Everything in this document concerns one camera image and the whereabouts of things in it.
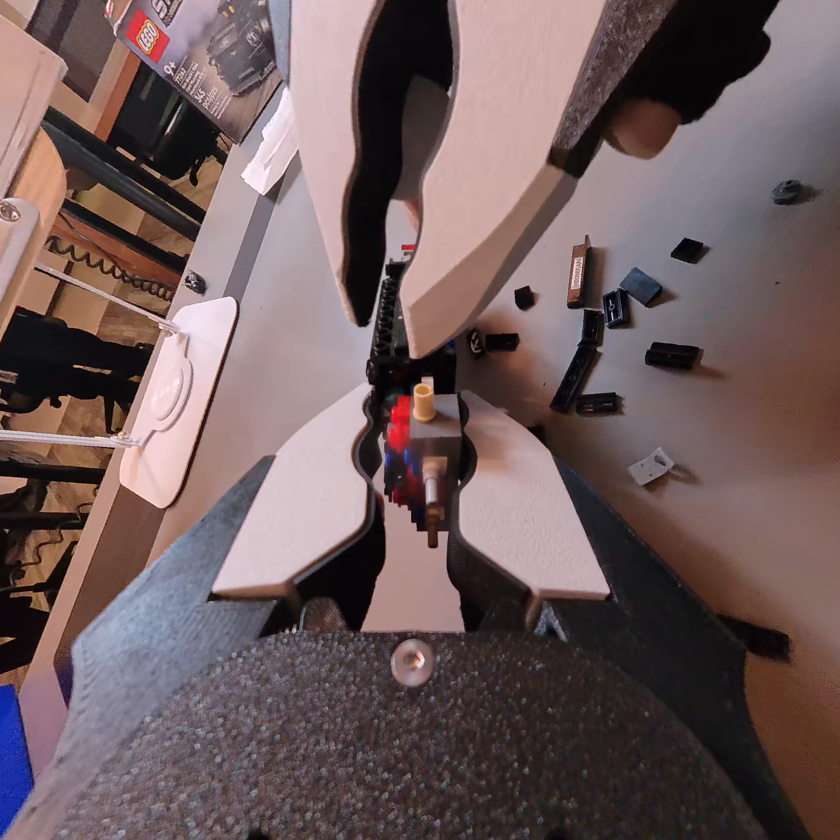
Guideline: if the lego instruction booklet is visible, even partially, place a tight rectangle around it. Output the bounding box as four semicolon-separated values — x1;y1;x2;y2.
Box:
0;16;68;191

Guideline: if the long black lego plate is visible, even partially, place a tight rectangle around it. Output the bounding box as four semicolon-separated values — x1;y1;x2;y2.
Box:
549;346;599;413

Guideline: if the black metal stand pole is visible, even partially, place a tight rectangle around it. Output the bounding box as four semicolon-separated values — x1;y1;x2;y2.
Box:
42;108;207;224

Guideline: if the lego set box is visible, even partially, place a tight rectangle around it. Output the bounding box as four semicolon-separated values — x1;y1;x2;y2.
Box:
112;0;284;145

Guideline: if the flat black lego plate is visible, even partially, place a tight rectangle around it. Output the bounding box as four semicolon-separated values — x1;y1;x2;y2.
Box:
717;613;791;662

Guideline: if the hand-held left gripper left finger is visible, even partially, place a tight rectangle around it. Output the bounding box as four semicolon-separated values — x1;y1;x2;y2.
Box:
211;386;387;629

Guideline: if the white numbered paper bag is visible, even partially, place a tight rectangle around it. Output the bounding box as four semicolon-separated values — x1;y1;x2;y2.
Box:
241;88;299;196

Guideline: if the blue plastic bin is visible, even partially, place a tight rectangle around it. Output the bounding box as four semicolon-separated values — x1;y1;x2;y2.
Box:
0;686;34;815

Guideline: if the person's right hand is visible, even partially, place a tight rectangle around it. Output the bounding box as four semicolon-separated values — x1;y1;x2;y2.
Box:
604;98;680;160

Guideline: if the narrow black stickered tile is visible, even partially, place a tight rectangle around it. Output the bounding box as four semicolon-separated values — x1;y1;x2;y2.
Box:
566;235;593;309

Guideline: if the white book stand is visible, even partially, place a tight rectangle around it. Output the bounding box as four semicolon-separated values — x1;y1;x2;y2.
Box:
0;197;238;509

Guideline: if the black office chair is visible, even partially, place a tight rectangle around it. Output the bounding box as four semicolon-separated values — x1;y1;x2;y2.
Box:
108;66;234;188

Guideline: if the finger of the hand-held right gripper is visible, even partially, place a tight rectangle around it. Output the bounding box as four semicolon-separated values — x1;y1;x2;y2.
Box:
399;0;608;361
287;0;391;328

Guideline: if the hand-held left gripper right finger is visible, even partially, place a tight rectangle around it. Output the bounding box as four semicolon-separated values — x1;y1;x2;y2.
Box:
448;389;613;632

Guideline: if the lego car model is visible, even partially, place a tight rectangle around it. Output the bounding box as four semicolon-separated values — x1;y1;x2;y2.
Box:
366;243;473;549

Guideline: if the small grey lego tile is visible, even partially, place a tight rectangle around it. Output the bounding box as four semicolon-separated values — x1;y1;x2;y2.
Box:
626;448;676;487

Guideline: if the black coiled cable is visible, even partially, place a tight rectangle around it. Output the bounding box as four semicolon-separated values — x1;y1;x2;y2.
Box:
45;236;173;293

